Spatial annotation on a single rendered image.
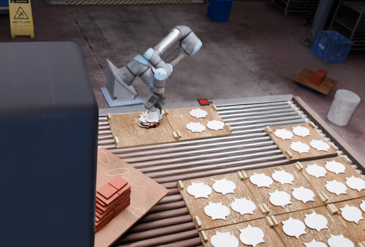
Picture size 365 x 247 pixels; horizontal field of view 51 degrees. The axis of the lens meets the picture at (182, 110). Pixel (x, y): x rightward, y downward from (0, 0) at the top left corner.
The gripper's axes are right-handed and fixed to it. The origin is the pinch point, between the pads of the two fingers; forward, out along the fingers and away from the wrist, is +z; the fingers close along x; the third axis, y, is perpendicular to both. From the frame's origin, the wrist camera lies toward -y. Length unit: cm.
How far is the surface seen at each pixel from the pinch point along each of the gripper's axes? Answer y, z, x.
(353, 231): 0, 7, -140
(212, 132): 22.2, 6.8, -36.1
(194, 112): 32.4, 5.7, -14.6
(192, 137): 7.9, 6.8, -28.1
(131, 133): -18.0, 6.8, 4.0
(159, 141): -11.1, 6.8, -14.7
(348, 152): 71, 6, -121
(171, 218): -57, 8, -56
